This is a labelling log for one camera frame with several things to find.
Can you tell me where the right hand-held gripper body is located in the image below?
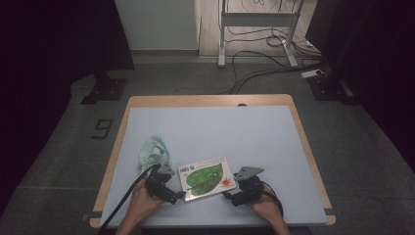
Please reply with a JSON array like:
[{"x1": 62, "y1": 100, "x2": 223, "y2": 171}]
[{"x1": 232, "y1": 165, "x2": 266, "y2": 208}]

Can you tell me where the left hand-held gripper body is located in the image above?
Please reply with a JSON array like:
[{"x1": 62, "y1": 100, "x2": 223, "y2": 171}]
[{"x1": 144, "y1": 164, "x2": 179, "y2": 206}]

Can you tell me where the caterpillar picture board book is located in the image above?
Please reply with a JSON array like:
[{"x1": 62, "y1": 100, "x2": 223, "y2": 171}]
[{"x1": 177, "y1": 155, "x2": 238, "y2": 203}]

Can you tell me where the light green cloth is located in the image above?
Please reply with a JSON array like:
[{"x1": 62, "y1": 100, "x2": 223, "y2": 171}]
[{"x1": 138, "y1": 134, "x2": 171, "y2": 176}]

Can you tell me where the person's left hand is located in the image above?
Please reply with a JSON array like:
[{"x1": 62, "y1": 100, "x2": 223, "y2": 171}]
[{"x1": 127, "y1": 178, "x2": 164, "y2": 227}]

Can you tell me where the person's right hand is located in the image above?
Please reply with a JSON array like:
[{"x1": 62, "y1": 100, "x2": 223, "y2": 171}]
[{"x1": 250, "y1": 185, "x2": 284, "y2": 227}]

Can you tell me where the wooden table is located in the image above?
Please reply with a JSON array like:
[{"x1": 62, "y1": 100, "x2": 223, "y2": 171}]
[{"x1": 89, "y1": 93, "x2": 337, "y2": 229}]

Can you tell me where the black stand base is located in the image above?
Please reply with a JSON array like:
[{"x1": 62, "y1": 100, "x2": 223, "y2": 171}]
[
  {"x1": 80, "y1": 70, "x2": 129, "y2": 106},
  {"x1": 307, "y1": 73, "x2": 360, "y2": 106}
]

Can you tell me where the white power strip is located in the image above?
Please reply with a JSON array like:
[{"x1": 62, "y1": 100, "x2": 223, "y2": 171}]
[{"x1": 300, "y1": 69, "x2": 325, "y2": 80}]

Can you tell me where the white cabinet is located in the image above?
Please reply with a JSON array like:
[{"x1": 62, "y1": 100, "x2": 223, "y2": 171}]
[{"x1": 114, "y1": 0, "x2": 203, "y2": 52}]

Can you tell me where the dark curtain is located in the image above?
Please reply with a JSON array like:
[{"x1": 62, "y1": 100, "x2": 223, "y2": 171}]
[
  {"x1": 0, "y1": 0, "x2": 135, "y2": 213},
  {"x1": 305, "y1": 0, "x2": 415, "y2": 165}
]

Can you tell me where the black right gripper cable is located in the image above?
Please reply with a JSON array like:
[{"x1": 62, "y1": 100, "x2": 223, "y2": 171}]
[{"x1": 260, "y1": 190, "x2": 285, "y2": 218}]

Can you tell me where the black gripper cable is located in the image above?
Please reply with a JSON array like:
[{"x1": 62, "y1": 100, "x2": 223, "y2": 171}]
[
  {"x1": 97, "y1": 164, "x2": 162, "y2": 233},
  {"x1": 260, "y1": 190, "x2": 285, "y2": 218}
]

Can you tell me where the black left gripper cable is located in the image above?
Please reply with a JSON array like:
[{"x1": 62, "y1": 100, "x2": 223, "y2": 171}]
[{"x1": 97, "y1": 164, "x2": 162, "y2": 233}]

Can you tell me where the bundle of black floor cables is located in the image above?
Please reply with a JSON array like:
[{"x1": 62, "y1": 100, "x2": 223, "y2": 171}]
[{"x1": 214, "y1": 0, "x2": 328, "y2": 96}]

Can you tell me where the white metal desk frame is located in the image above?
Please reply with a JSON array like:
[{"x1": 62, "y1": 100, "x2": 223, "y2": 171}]
[{"x1": 217, "y1": 0, "x2": 305, "y2": 69}]

